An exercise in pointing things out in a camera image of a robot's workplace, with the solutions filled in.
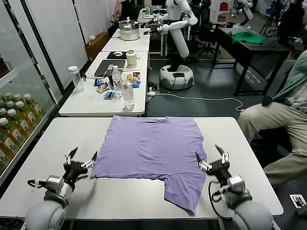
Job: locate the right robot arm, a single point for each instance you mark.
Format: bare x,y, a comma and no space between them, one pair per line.
251,215

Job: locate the green cloth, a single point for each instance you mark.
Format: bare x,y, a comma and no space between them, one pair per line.
248,37

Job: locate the small white remote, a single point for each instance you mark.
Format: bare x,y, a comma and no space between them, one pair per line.
110,67

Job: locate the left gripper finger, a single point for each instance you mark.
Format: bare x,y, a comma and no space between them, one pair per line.
67,160
88,165

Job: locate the clear tumbler white lid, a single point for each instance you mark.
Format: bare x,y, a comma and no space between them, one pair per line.
77,81

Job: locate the white table with steamer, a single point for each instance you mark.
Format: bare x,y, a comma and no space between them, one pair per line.
129,45

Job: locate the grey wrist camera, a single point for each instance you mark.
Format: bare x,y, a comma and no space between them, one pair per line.
54,183
237,184

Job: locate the white mouse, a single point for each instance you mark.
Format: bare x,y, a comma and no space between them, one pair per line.
117,53

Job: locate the black table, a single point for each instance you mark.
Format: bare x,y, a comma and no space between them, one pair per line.
263,49

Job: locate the black snack packet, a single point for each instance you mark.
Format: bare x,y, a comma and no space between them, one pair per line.
136,74

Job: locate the black tripod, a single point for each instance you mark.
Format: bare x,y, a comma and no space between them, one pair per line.
267,24

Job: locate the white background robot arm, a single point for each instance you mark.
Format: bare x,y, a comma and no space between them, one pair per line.
247,12

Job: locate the green bottle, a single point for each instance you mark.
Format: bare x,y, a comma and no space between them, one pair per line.
147,10

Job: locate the brown snack packet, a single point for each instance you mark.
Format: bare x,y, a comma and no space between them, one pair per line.
102,89

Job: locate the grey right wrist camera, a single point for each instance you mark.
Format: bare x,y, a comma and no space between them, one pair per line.
237,184

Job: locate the cream steamer pot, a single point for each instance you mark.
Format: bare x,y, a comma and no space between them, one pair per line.
129,32

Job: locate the blue bin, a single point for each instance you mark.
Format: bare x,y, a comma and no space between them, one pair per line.
267,11

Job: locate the yellow snack packet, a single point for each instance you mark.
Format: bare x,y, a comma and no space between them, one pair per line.
129,76

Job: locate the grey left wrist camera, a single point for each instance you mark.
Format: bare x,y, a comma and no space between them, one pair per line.
54,183

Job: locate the person in pink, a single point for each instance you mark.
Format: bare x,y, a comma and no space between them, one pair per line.
118,9

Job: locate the white humanoid robot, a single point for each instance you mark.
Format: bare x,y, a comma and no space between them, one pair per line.
178,40

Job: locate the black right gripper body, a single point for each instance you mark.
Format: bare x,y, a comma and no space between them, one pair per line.
219,170

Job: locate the red label water bottle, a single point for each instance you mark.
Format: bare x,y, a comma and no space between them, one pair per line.
117,83

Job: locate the grey laptop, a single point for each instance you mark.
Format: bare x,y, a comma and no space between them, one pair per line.
105,67

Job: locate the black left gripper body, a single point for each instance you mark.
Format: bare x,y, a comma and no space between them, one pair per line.
73,171

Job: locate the white shelf red boxes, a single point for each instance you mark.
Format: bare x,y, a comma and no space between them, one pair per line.
221,10

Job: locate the cardboard box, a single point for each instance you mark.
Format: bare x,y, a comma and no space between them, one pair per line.
96,45

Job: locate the white side table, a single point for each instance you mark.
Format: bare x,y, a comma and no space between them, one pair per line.
79,105

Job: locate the person in dark clothes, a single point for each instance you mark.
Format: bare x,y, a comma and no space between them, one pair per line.
292,21

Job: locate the blue snack packet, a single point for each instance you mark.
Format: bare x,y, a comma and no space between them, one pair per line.
136,83
109,95
99,82

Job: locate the floor socket box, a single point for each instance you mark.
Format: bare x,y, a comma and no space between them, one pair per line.
298,200

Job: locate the seated person green jacket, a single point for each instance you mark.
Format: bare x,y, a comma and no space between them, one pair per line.
271,117

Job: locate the black mouse pad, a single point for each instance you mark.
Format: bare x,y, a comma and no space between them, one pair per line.
110,57

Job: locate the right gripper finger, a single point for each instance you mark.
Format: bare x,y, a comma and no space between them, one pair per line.
225,158
204,165

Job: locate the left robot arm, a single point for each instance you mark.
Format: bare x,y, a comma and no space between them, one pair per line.
45,213

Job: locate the purple t-shirt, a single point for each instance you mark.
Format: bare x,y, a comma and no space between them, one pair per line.
148,148

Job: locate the glass display fridge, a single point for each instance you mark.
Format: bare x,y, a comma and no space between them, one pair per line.
26,142

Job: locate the cream jug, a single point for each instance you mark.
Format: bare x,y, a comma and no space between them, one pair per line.
131,60

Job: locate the large clear water bottle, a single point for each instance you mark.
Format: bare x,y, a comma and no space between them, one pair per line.
128,95

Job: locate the yellow tea bottle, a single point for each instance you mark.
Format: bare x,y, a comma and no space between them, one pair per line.
2,111
16,97
32,107
8,95
9,103
24,115
16,124
8,134

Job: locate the white power strip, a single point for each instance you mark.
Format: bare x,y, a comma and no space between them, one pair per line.
151,92

